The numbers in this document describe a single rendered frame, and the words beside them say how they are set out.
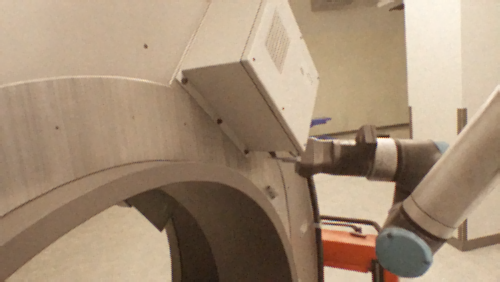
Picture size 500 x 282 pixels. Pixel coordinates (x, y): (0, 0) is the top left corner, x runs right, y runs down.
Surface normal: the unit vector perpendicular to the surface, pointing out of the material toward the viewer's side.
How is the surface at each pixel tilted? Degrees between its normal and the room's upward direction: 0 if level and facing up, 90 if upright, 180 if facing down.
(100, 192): 90
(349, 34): 90
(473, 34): 90
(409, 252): 94
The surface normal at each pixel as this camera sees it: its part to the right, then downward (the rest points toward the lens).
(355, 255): -0.49, 0.18
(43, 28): 0.87, -0.02
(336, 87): 0.18, 0.13
